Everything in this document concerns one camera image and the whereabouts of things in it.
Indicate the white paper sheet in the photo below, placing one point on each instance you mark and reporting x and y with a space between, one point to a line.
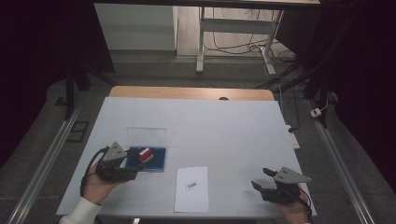
192 199

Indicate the white cabinet panel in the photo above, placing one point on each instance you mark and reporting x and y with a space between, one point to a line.
137 28

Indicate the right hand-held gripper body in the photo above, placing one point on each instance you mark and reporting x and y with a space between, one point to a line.
288 177

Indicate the white plug adapter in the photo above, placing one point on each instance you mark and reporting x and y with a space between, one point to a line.
315 112

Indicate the red and white stamp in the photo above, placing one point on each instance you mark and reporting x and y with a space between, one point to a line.
146 154

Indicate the metal floor rail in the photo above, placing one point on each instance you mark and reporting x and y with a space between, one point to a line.
341 168
43 168

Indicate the person's right hand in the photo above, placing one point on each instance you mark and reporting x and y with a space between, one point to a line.
294 213

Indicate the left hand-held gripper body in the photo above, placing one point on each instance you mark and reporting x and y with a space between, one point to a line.
114 153

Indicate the black stand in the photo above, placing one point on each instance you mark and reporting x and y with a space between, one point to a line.
319 84
70 93

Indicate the black floor socket frame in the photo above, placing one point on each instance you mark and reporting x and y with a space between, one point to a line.
77 131

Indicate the white table cover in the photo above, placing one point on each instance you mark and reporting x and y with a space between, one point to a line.
218 133

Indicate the person's left hand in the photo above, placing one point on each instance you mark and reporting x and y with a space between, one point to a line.
98 189

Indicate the white desk frame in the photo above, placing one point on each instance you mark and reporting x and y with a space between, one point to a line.
232 26

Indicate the blue ink pad case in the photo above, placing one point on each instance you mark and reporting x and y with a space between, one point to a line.
157 160

